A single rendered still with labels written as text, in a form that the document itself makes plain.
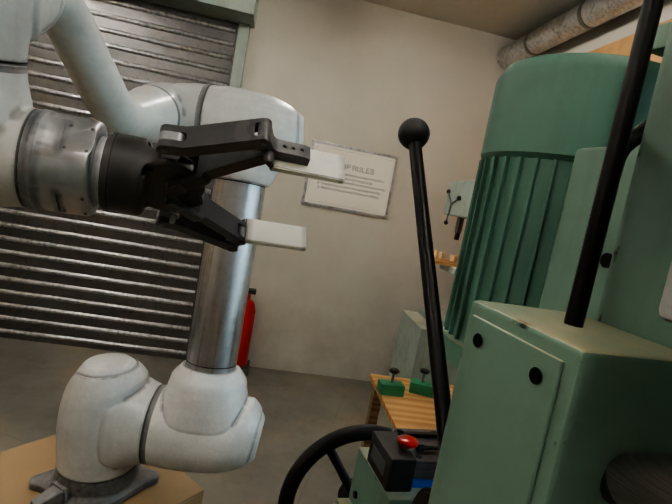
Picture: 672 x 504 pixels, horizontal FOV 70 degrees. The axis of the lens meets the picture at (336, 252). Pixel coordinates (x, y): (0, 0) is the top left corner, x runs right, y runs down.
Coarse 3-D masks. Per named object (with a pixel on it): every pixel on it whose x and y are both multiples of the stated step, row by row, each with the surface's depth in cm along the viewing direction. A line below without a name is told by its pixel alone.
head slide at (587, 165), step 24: (576, 168) 39; (600, 168) 37; (624, 168) 35; (576, 192) 39; (624, 192) 34; (576, 216) 38; (576, 240) 38; (552, 264) 40; (576, 264) 38; (600, 264) 35; (552, 288) 40; (600, 288) 35
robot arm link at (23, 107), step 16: (0, 64) 38; (16, 64) 40; (0, 80) 39; (16, 80) 40; (0, 96) 39; (16, 96) 40; (0, 112) 39; (16, 112) 40; (32, 112) 42; (0, 128) 39; (16, 128) 40; (0, 144) 39; (16, 144) 40; (0, 160) 39; (16, 160) 40; (0, 176) 40; (16, 176) 40; (0, 192) 41; (16, 192) 41
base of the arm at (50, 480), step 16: (32, 480) 96; (48, 480) 96; (64, 480) 92; (112, 480) 94; (128, 480) 97; (144, 480) 101; (48, 496) 90; (64, 496) 91; (80, 496) 92; (96, 496) 93; (112, 496) 94; (128, 496) 97
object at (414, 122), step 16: (400, 128) 53; (416, 128) 52; (416, 144) 52; (416, 160) 51; (416, 176) 50; (416, 192) 49; (416, 208) 48; (416, 224) 48; (432, 240) 47; (432, 256) 46; (432, 272) 45; (432, 288) 44; (432, 304) 43; (432, 320) 43; (432, 336) 42; (432, 352) 41; (432, 368) 41; (432, 384) 41; (448, 384) 40; (448, 400) 39; (416, 496) 37
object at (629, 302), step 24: (648, 120) 29; (648, 144) 28; (648, 168) 28; (648, 192) 28; (624, 216) 29; (648, 216) 28; (624, 240) 29; (648, 240) 27; (624, 264) 29; (648, 264) 27; (624, 288) 29; (648, 288) 27; (600, 312) 30; (624, 312) 28; (648, 312) 27; (648, 336) 27
